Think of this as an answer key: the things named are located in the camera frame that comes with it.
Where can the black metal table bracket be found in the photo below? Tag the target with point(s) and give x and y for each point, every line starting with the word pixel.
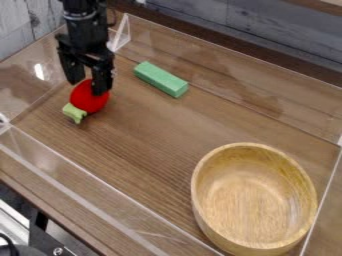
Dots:
pixel 41 240

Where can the green rectangular block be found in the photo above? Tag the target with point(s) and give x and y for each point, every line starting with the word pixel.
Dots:
pixel 160 79

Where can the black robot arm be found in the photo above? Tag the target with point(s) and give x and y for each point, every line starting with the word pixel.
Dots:
pixel 84 6

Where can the wooden bowl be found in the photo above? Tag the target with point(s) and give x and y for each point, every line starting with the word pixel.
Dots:
pixel 254 199

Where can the clear acrylic tray wall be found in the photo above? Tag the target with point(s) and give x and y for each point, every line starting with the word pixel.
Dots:
pixel 111 177

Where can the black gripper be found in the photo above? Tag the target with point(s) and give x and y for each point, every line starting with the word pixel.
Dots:
pixel 81 47

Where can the red plush strawberry toy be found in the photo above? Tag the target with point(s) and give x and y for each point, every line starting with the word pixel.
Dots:
pixel 83 102

